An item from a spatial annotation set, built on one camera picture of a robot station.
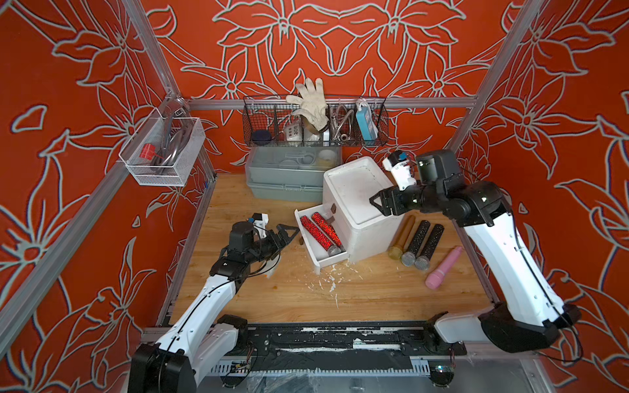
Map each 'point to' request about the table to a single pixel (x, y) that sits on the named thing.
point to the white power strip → (292, 133)
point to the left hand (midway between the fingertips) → (293, 235)
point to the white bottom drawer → (319, 257)
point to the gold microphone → (402, 237)
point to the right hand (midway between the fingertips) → (375, 194)
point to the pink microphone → (434, 281)
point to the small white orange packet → (269, 274)
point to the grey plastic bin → (290, 173)
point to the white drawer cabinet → (368, 228)
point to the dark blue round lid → (261, 135)
